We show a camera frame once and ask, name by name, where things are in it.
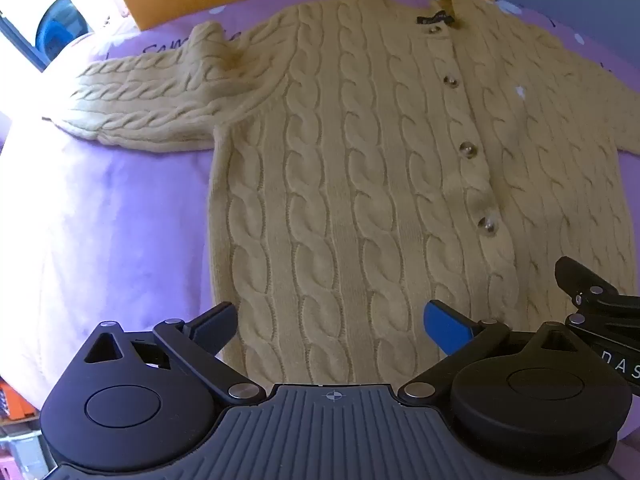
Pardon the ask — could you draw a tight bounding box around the orange storage crate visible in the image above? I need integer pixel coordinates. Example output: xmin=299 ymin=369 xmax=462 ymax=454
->
xmin=0 ymin=379 xmax=48 ymax=480

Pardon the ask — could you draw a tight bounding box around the white washing machine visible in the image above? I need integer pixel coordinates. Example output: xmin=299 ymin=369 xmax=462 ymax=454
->
xmin=0 ymin=0 xmax=127 ymax=72

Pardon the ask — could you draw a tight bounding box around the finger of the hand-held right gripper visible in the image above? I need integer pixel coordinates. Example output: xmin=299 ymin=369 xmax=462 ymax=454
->
xmin=556 ymin=256 xmax=640 ymax=330

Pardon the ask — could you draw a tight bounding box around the yellow cable-knit cardigan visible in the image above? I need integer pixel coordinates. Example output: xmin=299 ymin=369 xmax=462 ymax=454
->
xmin=42 ymin=0 xmax=640 ymax=385

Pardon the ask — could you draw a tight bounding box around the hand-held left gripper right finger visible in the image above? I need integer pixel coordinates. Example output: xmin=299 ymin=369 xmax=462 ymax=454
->
xmin=397 ymin=299 xmax=597 ymax=407

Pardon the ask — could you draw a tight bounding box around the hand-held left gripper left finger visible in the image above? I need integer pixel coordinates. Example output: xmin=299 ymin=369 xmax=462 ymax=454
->
xmin=84 ymin=301 xmax=266 ymax=407

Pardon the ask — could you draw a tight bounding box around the pink printed bed sheet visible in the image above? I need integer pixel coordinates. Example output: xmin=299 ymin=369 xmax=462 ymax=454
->
xmin=0 ymin=0 xmax=640 ymax=480

